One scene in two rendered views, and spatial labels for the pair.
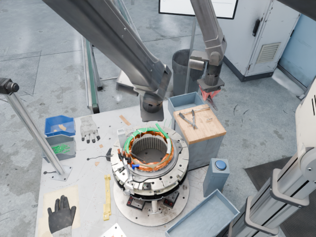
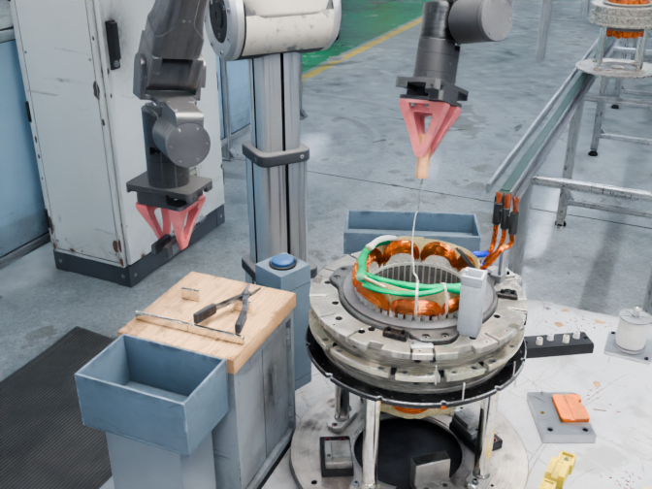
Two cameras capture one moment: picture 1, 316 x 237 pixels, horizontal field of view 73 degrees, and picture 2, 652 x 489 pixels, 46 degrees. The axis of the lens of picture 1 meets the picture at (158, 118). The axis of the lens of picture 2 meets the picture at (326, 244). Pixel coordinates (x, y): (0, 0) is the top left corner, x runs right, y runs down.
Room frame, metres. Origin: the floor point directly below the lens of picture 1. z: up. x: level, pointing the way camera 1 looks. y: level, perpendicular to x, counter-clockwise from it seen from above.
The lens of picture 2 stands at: (1.34, 0.58, 1.66)
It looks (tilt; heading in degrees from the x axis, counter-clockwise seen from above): 26 degrees down; 221
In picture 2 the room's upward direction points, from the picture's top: straight up
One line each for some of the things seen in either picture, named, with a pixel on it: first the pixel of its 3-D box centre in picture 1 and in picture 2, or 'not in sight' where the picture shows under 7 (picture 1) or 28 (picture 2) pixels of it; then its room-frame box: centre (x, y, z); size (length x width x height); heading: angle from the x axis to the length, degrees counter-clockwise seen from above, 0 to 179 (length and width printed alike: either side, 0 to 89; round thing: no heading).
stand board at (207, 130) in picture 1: (198, 122); (211, 317); (0.70, -0.20, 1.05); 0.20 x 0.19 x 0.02; 18
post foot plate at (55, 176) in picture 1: (61, 172); not in sight; (0.58, 0.52, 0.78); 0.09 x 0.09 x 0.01; 81
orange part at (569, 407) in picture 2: not in sight; (570, 407); (0.23, 0.19, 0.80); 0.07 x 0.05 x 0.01; 41
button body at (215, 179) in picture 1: (214, 179); (284, 324); (0.48, -0.27, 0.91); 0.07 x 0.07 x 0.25; 86
